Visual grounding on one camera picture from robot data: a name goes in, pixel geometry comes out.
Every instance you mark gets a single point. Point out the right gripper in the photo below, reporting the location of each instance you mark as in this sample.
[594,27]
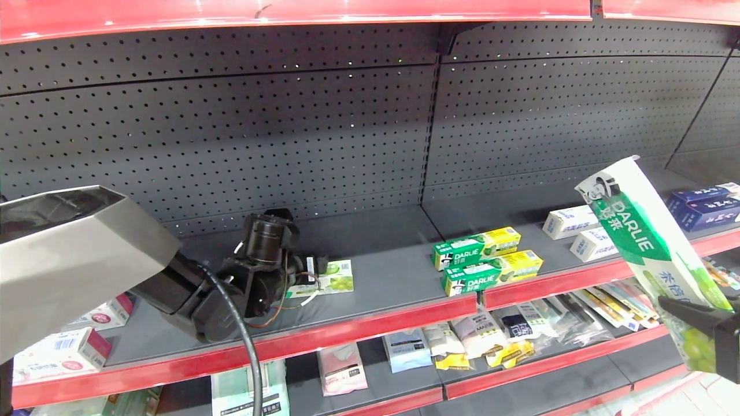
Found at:
[729,346]

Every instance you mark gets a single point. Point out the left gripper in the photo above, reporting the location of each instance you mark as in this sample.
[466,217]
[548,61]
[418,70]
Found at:
[305,270]

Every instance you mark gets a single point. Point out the small green grape toothpaste box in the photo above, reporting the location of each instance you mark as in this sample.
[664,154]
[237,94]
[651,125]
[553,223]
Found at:
[336,281]

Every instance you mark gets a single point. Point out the large green white toothpaste box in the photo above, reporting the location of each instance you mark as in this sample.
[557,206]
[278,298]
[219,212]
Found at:
[642,237]

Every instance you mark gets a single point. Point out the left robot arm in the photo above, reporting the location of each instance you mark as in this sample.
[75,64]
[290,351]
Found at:
[75,260]

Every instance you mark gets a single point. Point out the black shop shelf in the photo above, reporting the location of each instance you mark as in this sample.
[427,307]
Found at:
[347,144]

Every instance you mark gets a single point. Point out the clear toothbrush pack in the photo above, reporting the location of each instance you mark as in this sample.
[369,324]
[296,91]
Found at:
[618,306]

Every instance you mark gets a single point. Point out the blue toothpaste box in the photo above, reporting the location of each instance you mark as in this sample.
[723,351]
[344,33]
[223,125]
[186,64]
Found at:
[708,191]
[705,214]

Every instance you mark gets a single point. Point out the pink pack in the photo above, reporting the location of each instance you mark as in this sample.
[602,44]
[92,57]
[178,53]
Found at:
[342,370]

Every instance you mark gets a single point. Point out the light blue pack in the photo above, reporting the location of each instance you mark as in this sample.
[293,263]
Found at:
[406,349]

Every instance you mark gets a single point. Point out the pale green pack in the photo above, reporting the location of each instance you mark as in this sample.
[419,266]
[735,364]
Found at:
[228,393]

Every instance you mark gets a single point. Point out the black white pack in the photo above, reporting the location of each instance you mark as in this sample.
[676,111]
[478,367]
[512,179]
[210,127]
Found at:
[523,324]

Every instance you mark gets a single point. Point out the green yellow toothpaste box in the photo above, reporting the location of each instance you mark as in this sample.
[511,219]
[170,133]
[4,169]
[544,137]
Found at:
[491,272]
[477,247]

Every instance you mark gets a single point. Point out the yellow pack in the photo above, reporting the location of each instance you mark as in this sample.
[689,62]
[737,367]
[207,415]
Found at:
[452,362]
[511,353]

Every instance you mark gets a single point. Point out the white pink box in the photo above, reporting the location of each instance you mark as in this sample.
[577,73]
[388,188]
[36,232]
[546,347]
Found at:
[107,315]
[58,353]

